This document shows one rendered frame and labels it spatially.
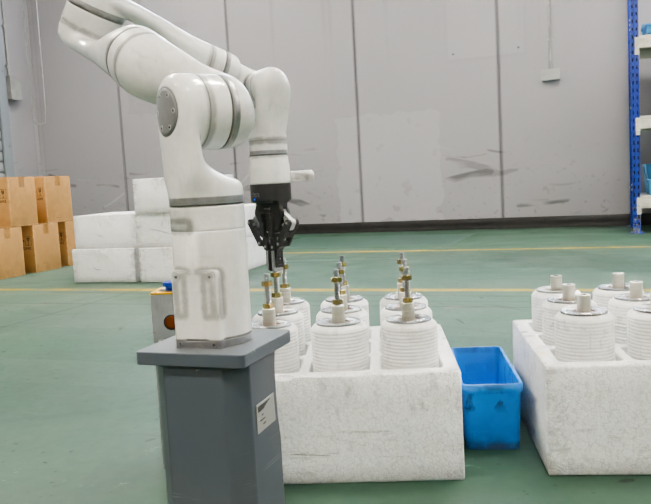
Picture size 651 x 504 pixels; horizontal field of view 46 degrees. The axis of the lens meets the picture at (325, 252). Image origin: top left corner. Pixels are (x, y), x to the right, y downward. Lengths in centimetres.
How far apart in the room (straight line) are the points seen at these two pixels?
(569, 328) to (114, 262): 319
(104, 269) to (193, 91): 336
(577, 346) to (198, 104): 73
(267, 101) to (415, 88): 521
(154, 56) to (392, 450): 70
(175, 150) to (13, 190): 406
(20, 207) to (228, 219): 411
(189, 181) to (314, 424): 52
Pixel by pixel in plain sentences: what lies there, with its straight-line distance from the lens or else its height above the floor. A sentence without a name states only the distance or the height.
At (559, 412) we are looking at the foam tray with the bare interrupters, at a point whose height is 11.
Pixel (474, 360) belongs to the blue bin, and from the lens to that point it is 167.
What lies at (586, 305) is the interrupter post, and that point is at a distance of 133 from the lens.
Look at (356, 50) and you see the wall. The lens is 672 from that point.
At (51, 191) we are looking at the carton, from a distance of 525.
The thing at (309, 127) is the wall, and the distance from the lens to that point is 681.
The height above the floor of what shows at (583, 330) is 23.
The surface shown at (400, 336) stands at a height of 23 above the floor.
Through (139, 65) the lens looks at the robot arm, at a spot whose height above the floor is 66.
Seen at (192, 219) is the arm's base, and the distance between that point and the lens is 92.
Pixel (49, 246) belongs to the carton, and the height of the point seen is 15.
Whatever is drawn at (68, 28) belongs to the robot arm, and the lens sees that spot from 131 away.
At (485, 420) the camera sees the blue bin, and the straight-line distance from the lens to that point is 141.
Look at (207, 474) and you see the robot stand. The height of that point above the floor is 15.
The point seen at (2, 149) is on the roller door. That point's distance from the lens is 783.
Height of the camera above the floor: 50
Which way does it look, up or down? 6 degrees down
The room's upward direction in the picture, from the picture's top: 3 degrees counter-clockwise
